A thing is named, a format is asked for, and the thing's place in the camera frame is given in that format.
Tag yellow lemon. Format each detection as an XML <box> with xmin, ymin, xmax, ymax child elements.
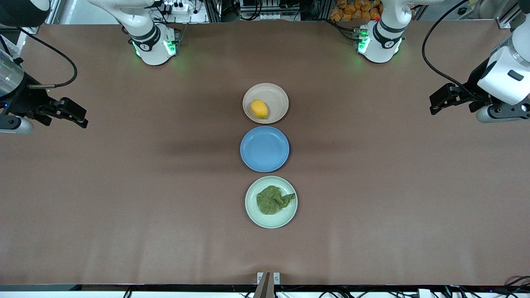
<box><xmin>250</xmin><ymin>99</ymin><xmax>269</xmax><ymax>120</ymax></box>

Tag green lettuce leaf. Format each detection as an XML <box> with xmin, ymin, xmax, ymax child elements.
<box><xmin>256</xmin><ymin>185</ymin><xmax>296</xmax><ymax>216</ymax></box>

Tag bag of orange fruit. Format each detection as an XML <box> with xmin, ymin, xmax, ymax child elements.
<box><xmin>330</xmin><ymin>0</ymin><xmax>383</xmax><ymax>22</ymax></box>

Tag white power strip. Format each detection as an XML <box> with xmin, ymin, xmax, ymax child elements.
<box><xmin>159</xmin><ymin>0</ymin><xmax>196</xmax><ymax>14</ymax></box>

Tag blue round plate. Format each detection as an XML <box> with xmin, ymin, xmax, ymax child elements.
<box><xmin>240</xmin><ymin>126</ymin><xmax>290</xmax><ymax>173</ymax></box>

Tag light green round plate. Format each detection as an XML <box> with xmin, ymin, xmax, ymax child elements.
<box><xmin>245</xmin><ymin>176</ymin><xmax>298</xmax><ymax>229</ymax></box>

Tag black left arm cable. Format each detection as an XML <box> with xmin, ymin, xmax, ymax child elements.
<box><xmin>422</xmin><ymin>0</ymin><xmax>483</xmax><ymax>99</ymax></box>

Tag aluminium frame profile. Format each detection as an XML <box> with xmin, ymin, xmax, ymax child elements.
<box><xmin>497</xmin><ymin>12</ymin><xmax>520</xmax><ymax>30</ymax></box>
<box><xmin>43</xmin><ymin>0</ymin><xmax>63</xmax><ymax>25</ymax></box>

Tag metal table edge bracket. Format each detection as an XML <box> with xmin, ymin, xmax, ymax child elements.
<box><xmin>256</xmin><ymin>272</ymin><xmax>281</xmax><ymax>298</ymax></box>

